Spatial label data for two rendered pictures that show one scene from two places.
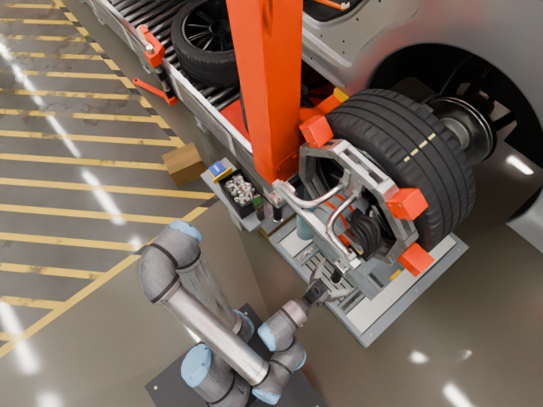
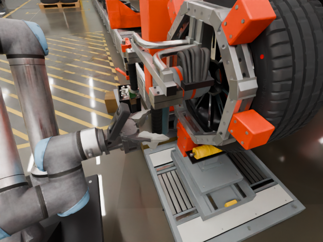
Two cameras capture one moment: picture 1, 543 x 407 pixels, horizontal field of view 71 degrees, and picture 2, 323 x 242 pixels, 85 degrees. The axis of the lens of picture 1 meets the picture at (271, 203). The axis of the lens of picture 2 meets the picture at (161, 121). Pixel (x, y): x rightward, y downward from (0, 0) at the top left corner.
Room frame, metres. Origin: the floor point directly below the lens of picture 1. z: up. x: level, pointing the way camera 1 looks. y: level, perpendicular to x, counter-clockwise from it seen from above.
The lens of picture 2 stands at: (-0.08, -0.33, 1.21)
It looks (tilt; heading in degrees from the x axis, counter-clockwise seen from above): 41 degrees down; 14
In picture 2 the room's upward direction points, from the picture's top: straight up
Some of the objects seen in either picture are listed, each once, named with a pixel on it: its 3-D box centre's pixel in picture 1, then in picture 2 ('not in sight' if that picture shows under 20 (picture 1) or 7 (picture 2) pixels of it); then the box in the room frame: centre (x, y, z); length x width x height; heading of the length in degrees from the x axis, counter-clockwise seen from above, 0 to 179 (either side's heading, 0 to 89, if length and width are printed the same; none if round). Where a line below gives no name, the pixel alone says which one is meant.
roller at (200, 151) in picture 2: not in sight; (216, 147); (0.57, -0.46, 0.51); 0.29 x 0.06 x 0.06; 124
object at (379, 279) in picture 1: (361, 245); (208, 173); (0.66, -0.48, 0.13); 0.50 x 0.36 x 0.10; 34
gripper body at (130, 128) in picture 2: (312, 298); (120, 137); (0.27, -0.11, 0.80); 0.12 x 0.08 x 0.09; 124
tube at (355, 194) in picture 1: (353, 220); (183, 47); (0.46, -0.26, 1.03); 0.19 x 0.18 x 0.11; 124
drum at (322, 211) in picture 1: (338, 212); (180, 83); (0.57, -0.25, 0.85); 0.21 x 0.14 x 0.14; 124
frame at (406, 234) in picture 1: (351, 201); (196, 80); (0.61, -0.31, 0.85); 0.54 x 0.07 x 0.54; 34
